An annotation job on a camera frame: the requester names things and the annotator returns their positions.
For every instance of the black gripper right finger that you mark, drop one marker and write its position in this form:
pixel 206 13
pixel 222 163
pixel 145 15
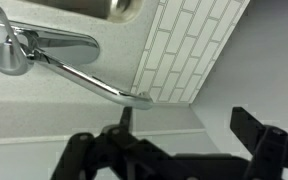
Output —
pixel 274 153

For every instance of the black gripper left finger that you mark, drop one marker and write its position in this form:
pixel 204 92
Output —
pixel 117 156

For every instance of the chrome faucet spout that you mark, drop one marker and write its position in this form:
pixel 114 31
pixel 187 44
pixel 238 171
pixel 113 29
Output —
pixel 90 81

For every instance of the stainless steel sink basin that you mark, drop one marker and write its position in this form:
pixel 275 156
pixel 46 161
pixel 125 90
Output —
pixel 94 8

